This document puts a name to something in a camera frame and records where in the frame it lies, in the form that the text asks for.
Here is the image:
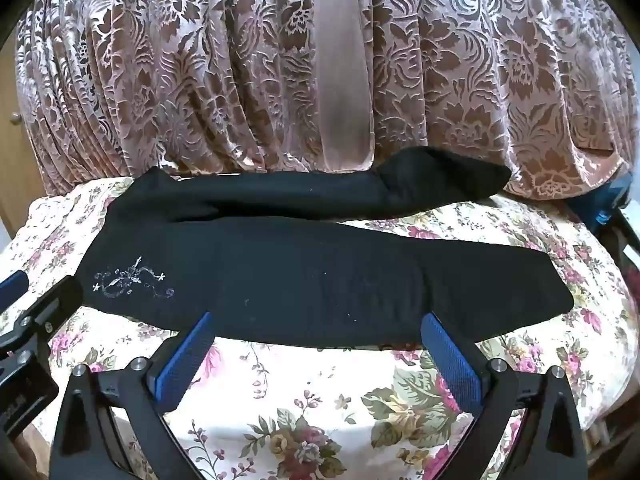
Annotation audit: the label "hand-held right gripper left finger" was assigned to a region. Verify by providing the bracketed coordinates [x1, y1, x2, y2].
[49, 311, 216, 480]

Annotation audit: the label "black pants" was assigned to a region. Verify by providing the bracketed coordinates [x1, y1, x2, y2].
[75, 150, 573, 351]

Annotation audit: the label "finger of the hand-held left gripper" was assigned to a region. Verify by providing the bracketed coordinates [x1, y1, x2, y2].
[14, 275, 84, 342]
[0, 270, 29, 302]

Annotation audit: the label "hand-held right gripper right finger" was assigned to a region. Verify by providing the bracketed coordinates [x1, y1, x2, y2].
[420, 312, 588, 480]

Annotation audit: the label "blue bag with black strap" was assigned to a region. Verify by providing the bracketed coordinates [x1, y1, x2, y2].
[567, 164, 640, 271]

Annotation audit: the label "brown patterned curtain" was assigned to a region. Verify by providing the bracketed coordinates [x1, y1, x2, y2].
[15, 0, 640, 202]

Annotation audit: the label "floral bed sheet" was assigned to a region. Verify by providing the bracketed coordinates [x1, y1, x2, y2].
[7, 175, 640, 480]

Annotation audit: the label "wooden cabinet door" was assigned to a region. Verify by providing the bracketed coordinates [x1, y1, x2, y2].
[0, 50, 47, 241]

